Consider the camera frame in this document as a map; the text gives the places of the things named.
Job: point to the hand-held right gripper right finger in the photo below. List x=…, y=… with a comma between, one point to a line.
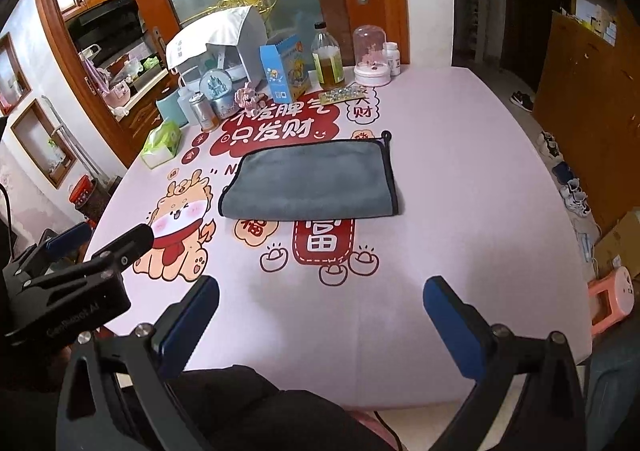
x=450, y=326

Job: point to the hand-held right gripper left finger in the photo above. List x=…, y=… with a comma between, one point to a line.
x=189, y=331

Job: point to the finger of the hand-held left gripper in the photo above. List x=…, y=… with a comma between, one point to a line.
x=70, y=238
x=127, y=246

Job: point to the grey towel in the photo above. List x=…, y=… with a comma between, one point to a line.
x=310, y=178

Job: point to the red bucket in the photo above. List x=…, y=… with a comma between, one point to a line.
x=84, y=191

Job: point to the green tissue pack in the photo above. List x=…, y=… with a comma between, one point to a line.
x=161, y=143

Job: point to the pink printed tablecloth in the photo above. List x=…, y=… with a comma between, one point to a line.
x=440, y=191

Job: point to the teal container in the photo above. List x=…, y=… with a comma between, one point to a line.
x=170, y=108

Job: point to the metal can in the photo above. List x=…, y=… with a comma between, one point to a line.
x=202, y=113

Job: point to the blue face mask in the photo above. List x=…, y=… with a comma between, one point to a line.
x=586, y=246

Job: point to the pink plastic stool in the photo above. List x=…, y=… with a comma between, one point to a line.
x=612, y=293

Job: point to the snow globe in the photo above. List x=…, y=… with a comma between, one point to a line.
x=216, y=91

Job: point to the white sneaker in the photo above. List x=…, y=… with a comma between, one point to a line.
x=548, y=145
x=575, y=198

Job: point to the cardboard box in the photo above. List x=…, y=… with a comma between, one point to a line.
x=617, y=243

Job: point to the pink small figurine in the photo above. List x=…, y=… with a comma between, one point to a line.
x=248, y=98

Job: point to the black sneaker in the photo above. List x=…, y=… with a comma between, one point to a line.
x=522, y=101

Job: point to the blue carton box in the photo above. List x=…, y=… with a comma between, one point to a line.
x=285, y=68

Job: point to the pill blister pack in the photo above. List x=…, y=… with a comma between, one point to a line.
x=344, y=95

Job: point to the oil bottle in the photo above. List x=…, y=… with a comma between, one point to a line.
x=327, y=63

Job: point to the white pill bottle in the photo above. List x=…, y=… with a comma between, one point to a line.
x=391, y=58

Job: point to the glass dome ornament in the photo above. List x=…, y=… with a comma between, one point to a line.
x=372, y=56

